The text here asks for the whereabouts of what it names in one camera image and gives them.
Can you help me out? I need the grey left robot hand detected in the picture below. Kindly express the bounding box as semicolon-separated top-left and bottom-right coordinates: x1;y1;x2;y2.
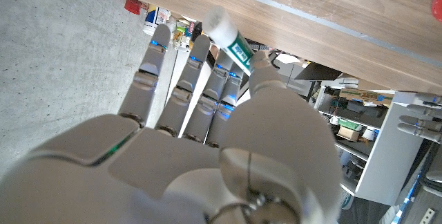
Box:
396;91;442;194

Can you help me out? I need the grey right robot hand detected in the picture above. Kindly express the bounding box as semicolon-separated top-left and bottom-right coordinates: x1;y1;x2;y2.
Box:
0;24;343;224

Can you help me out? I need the green whiteboard marker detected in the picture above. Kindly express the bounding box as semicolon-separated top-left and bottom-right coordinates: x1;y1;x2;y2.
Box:
202;5;256;77

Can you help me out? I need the red bowl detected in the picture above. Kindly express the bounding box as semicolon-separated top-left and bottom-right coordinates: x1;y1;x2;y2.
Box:
430;0;442;23

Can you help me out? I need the white shelf unit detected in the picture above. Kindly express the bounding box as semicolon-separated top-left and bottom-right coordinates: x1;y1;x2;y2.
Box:
316;85;427;206

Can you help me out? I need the printed cardboard box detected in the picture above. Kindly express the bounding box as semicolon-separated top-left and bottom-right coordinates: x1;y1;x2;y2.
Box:
338;88;395;107

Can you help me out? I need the small cardboard box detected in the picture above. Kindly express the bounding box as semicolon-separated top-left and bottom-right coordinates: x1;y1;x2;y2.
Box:
337;125;362;142

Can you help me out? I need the white tub blue label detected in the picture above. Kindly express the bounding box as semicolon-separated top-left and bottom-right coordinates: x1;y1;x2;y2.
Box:
143;4;172;37

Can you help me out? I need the red cup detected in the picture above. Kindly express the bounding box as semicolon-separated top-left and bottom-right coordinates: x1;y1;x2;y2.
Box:
124;0;143;15

